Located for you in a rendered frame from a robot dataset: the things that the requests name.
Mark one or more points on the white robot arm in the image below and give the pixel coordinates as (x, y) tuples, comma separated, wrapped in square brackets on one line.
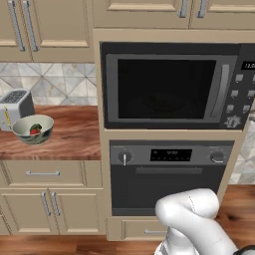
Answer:
[(196, 219)]

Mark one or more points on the grey microwave door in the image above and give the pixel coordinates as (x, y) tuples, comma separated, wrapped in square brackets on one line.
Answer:
[(111, 89)]

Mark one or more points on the black oven door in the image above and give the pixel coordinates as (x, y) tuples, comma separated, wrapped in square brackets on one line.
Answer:
[(129, 196)]

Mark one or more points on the beige lower cupboard door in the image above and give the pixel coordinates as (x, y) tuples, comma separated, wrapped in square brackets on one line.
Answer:
[(23, 212), (79, 212)]

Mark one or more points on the beige cupboard door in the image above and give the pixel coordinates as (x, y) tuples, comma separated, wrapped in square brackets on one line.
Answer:
[(79, 212), (23, 212), (63, 23), (139, 13), (229, 15), (5, 20)]

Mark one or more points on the white green patterned bowl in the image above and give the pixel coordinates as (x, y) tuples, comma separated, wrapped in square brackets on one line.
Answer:
[(23, 127)]

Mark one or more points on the beige upper cupboard door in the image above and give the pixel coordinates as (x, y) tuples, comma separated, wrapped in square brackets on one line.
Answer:
[(229, 15), (63, 23), (5, 20), (139, 13)]

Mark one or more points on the black microwave oven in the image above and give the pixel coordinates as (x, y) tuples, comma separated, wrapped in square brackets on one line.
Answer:
[(245, 53)]

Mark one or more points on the black built-in oven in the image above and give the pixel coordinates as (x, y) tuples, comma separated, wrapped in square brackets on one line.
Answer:
[(132, 152)]

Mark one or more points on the grey oven knob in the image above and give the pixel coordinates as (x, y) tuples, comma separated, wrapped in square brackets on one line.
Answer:
[(124, 156), (217, 156)]

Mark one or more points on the beige tall appliance cabinet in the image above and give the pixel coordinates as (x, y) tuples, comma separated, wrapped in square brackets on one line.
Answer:
[(166, 134)]

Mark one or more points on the beige drawer front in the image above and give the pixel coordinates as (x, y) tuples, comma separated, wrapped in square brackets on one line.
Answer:
[(73, 174), (132, 229)]

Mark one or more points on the white toaster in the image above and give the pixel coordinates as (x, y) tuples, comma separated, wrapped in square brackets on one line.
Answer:
[(16, 106)]

